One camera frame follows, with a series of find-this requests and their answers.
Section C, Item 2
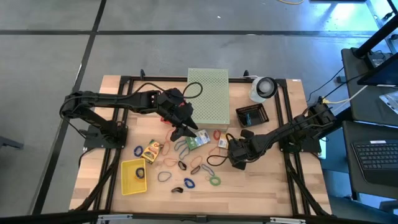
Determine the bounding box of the green coil wristband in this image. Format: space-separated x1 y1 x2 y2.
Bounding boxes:
205 175 222 187

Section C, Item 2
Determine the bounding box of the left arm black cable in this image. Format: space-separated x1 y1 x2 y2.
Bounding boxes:
124 82 204 100

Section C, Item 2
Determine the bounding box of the small yellow crayon box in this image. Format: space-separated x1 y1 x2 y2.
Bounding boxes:
218 133 230 150

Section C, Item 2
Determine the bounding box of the yellow plastic basket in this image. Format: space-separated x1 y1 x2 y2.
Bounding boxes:
120 158 148 197

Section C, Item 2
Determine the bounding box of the green and blue card box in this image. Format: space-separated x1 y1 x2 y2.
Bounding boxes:
185 129 211 151

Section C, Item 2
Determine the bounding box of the silver metal bracket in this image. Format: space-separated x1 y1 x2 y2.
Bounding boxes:
96 213 134 224
269 217 307 224

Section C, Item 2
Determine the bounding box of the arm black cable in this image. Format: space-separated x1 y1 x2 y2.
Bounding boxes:
124 82 204 100
206 154 230 167

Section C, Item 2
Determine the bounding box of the black power adapter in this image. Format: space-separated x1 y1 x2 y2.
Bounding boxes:
366 50 387 68

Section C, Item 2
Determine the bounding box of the white cylinder with black rim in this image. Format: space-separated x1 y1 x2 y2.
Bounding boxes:
248 76 279 104

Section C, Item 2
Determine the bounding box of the black desk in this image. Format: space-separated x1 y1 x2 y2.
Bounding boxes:
341 47 398 126
341 120 398 200

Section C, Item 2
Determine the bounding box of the black keyboard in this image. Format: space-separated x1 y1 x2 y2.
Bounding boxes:
351 139 398 187

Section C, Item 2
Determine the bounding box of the black pole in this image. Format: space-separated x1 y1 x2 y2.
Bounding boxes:
352 14 398 59

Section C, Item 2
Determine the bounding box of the blue grey office chair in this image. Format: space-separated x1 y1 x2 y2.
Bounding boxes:
323 179 398 224

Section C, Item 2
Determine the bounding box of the black tilted monitor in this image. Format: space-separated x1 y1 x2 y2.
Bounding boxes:
356 52 398 88

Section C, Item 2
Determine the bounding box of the pale green perforated metal shelf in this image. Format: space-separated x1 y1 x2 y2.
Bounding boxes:
186 67 231 130

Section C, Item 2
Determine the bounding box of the yellow network cable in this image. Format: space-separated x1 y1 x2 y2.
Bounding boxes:
322 85 368 105

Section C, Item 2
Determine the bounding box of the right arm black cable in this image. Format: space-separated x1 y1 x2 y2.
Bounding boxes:
206 154 230 167

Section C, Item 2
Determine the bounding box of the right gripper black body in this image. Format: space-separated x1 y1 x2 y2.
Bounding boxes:
228 136 261 165

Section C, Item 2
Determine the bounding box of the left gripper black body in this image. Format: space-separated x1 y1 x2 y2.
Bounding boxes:
156 87 195 126

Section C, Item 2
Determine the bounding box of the grey chair leg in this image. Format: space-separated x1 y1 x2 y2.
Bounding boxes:
0 136 24 151

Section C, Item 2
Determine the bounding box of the black plastic basket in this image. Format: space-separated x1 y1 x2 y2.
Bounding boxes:
235 103 271 129

